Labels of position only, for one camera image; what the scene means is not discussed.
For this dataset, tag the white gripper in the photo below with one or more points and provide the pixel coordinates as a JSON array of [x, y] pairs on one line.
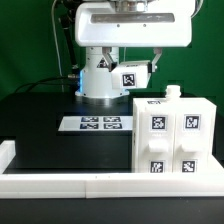
[[162, 23]]

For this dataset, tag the white cabinet top block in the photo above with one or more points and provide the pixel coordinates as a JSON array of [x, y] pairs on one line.
[[131, 75]]

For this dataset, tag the white cabinet door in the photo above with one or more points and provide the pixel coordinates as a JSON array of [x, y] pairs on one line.
[[156, 139], [193, 138]]

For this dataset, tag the white cabinet body box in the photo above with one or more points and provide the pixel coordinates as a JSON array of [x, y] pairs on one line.
[[174, 101]]

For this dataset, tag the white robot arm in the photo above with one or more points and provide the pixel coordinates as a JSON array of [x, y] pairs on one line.
[[89, 67]]

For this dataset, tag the white base tag plate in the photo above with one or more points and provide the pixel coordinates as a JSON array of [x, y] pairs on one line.
[[95, 123]]

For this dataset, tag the white U-shaped frame fence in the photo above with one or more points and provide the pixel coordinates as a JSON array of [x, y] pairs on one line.
[[209, 183]]

